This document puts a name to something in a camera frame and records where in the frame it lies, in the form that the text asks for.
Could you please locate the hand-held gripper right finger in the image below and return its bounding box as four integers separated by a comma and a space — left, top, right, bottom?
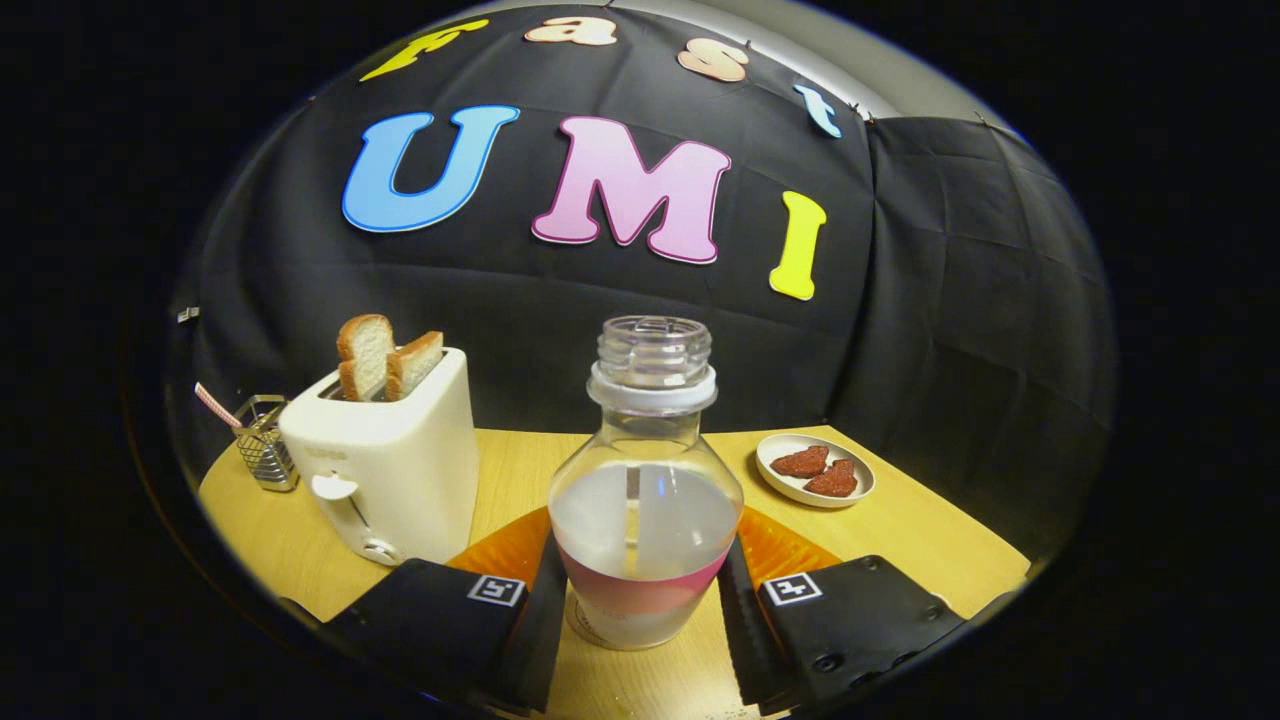
718, 505, 969, 716

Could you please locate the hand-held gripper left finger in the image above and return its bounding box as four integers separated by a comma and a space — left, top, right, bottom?
320, 505, 569, 716

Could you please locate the clear juice bottle pink label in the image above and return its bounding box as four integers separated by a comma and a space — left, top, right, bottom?
548, 315, 745, 651

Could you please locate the white round plate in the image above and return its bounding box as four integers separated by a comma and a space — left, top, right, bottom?
755, 433, 876, 509

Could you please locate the wooden table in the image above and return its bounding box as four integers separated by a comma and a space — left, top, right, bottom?
198, 425, 1031, 720

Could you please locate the red-brown meat piece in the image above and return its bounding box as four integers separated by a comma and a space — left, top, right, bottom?
803, 459, 859, 498
769, 445, 830, 479

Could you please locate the white toaster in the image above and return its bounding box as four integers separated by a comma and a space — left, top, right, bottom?
278, 345, 481, 568

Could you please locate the pink striped straw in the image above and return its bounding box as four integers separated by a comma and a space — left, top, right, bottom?
194, 382, 243, 429

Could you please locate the metal wire basket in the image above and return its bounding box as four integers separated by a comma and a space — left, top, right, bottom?
232, 394, 300, 493

